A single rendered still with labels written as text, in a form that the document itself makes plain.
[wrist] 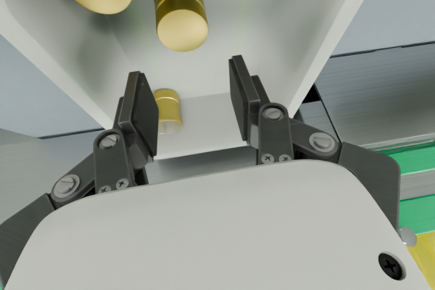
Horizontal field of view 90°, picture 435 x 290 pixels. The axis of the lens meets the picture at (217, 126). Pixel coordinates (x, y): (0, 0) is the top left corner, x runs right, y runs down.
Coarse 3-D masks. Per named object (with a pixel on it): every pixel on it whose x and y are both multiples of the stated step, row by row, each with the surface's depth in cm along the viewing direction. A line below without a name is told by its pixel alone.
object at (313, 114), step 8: (304, 104) 25; (312, 104) 25; (320, 104) 25; (296, 112) 25; (304, 112) 25; (312, 112) 25; (320, 112) 25; (304, 120) 24; (312, 120) 24; (320, 120) 24; (328, 120) 24; (320, 128) 24; (328, 128) 24; (336, 136) 23
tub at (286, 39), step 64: (0, 0) 8; (64, 0) 12; (256, 0) 18; (320, 0) 13; (64, 64) 12; (128, 64) 21; (192, 64) 23; (256, 64) 25; (320, 64) 15; (192, 128) 27
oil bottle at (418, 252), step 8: (408, 248) 29; (416, 248) 29; (424, 248) 29; (416, 256) 29; (424, 256) 29; (416, 264) 28; (424, 264) 28; (432, 264) 28; (424, 272) 28; (432, 272) 28; (432, 280) 28; (432, 288) 27
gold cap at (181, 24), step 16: (160, 0) 14; (176, 0) 13; (192, 0) 13; (160, 16) 13; (176, 16) 13; (192, 16) 13; (160, 32) 14; (176, 32) 14; (192, 32) 14; (176, 48) 15; (192, 48) 15
